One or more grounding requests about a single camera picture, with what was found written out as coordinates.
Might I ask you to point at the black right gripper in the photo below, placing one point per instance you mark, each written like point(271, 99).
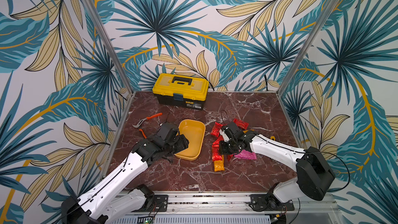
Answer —
point(225, 144)

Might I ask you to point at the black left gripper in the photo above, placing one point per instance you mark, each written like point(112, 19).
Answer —
point(182, 144)

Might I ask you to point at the pink tea bag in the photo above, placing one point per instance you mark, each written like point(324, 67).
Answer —
point(246, 155)

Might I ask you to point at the red tea bag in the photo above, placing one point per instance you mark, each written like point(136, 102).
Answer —
point(241, 124)
point(216, 143)

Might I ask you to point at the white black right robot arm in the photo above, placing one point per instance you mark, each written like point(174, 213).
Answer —
point(313, 178)

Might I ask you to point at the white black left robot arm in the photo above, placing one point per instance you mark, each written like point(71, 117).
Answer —
point(137, 161)

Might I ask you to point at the yellow plastic storage box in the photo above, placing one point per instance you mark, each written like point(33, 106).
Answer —
point(194, 132)

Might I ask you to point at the yellow black plastic toolbox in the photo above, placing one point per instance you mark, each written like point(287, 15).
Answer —
point(182, 91)

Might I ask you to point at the orange handled water pump pliers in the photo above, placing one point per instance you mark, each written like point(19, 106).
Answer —
point(139, 124)

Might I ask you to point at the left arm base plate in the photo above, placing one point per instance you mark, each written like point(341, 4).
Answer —
point(157, 203)

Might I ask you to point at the aluminium front rail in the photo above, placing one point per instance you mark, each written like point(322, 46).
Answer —
point(227, 203)

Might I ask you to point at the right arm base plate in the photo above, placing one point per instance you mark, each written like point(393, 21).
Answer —
point(263, 202)

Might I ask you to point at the left aluminium corner post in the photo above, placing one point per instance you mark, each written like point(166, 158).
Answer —
point(92, 12)

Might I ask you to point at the aluminium corner post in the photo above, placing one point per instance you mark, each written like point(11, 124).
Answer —
point(324, 15)
point(92, 12)

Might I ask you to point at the right aluminium corner post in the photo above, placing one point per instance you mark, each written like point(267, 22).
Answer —
point(324, 15)

